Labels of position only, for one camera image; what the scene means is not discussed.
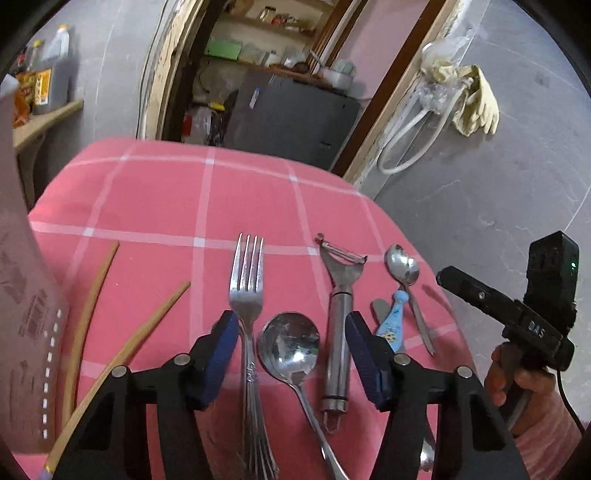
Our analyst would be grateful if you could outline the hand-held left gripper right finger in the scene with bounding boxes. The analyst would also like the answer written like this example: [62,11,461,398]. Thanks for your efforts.
[344,310,529,480]

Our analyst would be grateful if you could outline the grey cabinet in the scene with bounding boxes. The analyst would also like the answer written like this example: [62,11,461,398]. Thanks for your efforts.
[226,74,362,173]

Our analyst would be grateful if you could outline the metal peeler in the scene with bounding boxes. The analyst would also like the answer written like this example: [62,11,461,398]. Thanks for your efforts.
[315,234,369,433]

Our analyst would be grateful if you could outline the small metal spoon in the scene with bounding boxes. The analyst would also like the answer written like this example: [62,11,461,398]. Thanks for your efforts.
[384,244,437,357]

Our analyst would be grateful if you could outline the white hose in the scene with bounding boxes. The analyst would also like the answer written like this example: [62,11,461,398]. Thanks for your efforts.
[378,78,468,175]

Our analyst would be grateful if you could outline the door frame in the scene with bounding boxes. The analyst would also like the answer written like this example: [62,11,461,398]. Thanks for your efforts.
[137,0,468,191]

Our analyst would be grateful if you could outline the person's right forearm pink sleeve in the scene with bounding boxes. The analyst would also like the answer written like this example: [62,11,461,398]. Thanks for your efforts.
[512,392,588,480]

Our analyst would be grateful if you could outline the pink checked tablecloth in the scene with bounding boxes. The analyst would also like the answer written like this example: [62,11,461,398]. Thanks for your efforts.
[9,137,468,480]

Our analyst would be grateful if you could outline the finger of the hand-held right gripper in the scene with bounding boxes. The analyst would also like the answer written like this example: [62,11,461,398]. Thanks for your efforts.
[436,266,522,326]

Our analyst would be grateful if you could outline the orange snack packet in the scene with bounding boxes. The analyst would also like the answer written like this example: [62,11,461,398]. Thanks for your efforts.
[11,87,34,128]

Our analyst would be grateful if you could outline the blue floral handled utensil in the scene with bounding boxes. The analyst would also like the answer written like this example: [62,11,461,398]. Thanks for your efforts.
[375,291,410,354]

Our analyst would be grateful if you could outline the metal pot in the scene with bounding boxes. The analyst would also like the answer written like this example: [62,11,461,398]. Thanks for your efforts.
[318,59,357,91]

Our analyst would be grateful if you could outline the large dark sauce jug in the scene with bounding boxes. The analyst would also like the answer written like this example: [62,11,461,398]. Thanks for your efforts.
[31,25,75,115]

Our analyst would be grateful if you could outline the clear plastic bag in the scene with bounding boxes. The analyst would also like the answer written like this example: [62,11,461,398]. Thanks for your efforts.
[414,36,472,112]

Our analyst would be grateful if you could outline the wooden shelving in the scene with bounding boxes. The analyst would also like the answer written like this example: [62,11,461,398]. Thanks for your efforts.
[203,0,352,75]

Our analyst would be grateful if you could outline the white plastic utensil basket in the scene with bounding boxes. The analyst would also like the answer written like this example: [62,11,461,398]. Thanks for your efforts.
[0,76,71,455]

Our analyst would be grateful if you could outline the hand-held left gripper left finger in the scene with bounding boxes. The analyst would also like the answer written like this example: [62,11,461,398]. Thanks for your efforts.
[53,310,241,480]

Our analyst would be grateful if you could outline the cream rubber gloves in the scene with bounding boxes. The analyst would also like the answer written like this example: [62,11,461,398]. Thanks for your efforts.
[422,65,500,137]

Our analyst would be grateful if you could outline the person's right hand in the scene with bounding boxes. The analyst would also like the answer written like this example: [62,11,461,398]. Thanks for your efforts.
[484,344,562,435]

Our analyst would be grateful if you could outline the metal fork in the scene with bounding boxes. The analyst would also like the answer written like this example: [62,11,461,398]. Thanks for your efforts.
[229,233,280,480]

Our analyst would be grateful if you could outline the large metal spoon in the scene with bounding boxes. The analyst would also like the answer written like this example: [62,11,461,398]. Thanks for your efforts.
[257,312,352,480]

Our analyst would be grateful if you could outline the wooden chopstick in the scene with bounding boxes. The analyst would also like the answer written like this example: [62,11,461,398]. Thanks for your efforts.
[44,281,192,479]
[61,241,120,422]

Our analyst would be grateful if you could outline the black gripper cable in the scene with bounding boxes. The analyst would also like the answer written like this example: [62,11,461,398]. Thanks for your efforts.
[556,368,588,432]

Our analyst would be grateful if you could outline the green box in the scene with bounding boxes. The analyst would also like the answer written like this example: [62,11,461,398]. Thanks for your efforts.
[205,39,243,61]

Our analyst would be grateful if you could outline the plastic jug with red label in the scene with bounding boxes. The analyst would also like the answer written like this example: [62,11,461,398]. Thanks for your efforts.
[182,106,219,142]

